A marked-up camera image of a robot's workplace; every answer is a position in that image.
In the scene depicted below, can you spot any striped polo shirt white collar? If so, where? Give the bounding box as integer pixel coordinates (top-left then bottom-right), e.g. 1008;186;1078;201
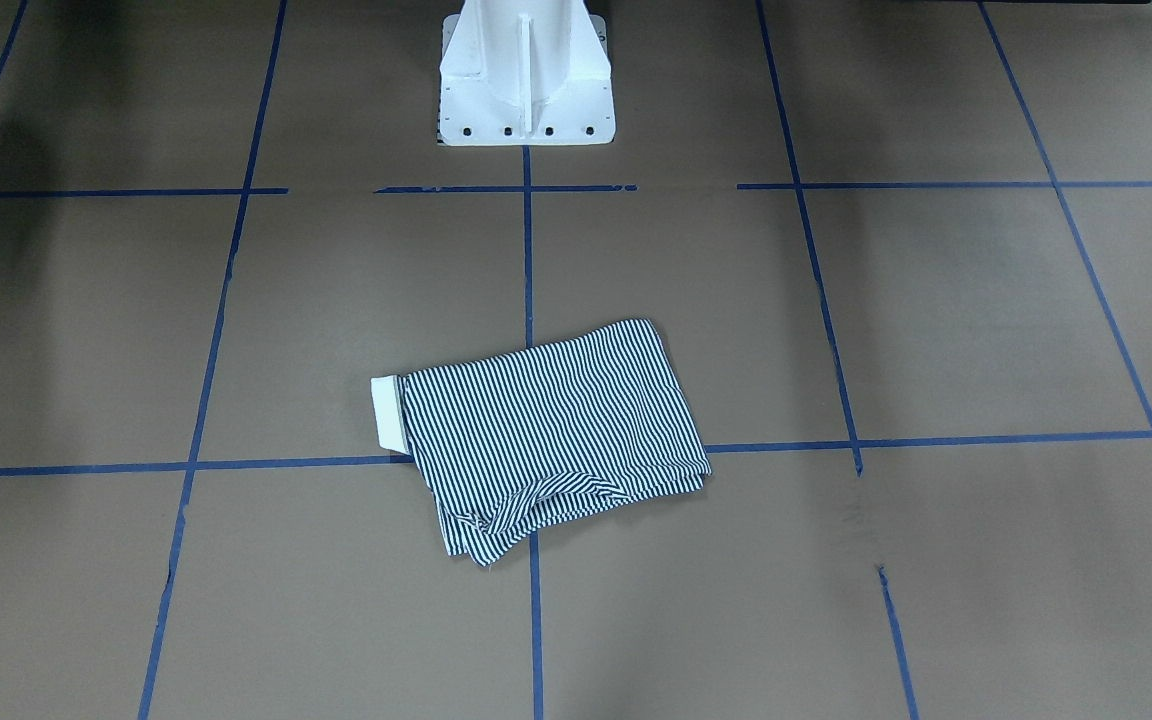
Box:
370;318;712;568

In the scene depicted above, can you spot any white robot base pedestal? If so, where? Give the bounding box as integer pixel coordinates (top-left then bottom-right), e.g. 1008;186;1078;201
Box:
435;1;617;147

